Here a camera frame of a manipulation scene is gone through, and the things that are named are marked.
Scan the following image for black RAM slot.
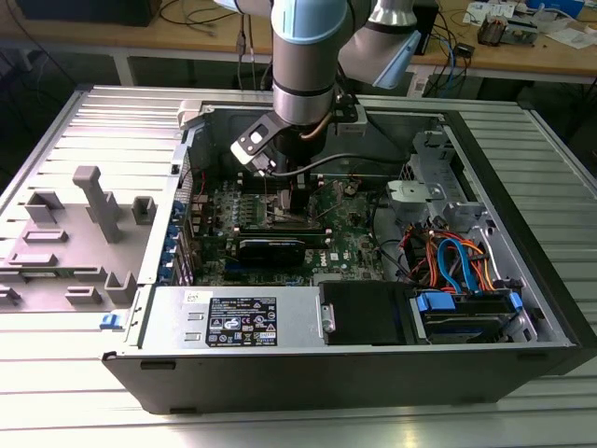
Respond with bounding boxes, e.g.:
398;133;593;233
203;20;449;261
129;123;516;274
237;180;326;195
237;171;326;184

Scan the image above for CPU socket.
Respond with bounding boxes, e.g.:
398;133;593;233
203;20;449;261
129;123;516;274
265;193;321;226

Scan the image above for green motherboard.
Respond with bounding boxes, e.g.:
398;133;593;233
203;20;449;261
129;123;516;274
188;175;397;287

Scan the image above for black graphics card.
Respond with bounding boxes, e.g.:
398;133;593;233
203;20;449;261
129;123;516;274
235;237;307;268

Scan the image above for grey case latch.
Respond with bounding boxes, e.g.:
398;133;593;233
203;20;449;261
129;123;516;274
178;100;206;132

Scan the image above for metal heat sink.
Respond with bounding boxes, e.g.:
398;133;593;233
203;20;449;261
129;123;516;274
478;12;507;47

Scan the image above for silver power supply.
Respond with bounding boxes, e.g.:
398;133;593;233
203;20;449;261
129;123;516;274
139;285;326;349

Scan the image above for white printed papers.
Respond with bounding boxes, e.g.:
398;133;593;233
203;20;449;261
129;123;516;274
464;0;528;24

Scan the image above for wooden desk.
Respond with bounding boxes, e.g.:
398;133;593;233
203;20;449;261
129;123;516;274
0;0;597;88

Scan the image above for black open PC case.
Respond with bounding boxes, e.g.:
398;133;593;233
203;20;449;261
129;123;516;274
101;100;597;416

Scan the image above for hard disk in blue carrier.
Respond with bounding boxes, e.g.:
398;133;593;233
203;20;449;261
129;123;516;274
409;288;523;344

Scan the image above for green circuit board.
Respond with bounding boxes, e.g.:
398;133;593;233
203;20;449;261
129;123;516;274
506;18;542;47

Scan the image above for grey parts rack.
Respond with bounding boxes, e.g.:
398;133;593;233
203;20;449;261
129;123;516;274
0;165;158;314

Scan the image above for large black computer box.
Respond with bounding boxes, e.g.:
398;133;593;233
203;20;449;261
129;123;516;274
18;0;162;27

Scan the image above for white paper sheet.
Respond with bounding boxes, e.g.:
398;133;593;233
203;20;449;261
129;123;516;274
545;27;597;50

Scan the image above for black camera cable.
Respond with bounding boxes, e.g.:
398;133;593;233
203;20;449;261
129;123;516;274
265;152;411;177

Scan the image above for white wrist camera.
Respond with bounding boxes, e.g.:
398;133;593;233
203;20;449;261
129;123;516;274
229;114;281;177

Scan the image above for silver metal bracket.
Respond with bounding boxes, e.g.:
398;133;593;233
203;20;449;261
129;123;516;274
385;179;442;211

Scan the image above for blue cable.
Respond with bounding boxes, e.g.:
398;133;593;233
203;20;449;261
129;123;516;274
440;35;470;97

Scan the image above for red orange wire bundle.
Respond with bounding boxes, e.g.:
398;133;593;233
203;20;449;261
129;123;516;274
401;223;444;286

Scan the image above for blue flat wire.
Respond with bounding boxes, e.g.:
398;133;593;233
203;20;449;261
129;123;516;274
437;237;484;295

